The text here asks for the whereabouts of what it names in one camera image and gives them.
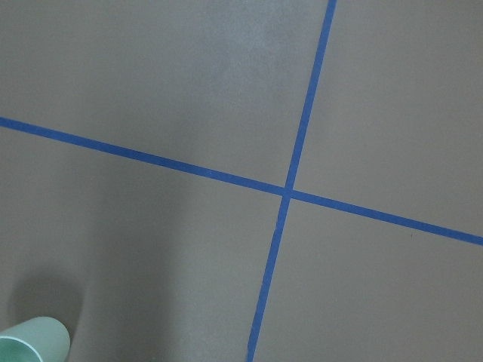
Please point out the brown table mat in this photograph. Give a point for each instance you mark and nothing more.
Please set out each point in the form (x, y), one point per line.
(244, 180)

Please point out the light green cup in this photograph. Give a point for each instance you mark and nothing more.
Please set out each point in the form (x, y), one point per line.
(37, 339)

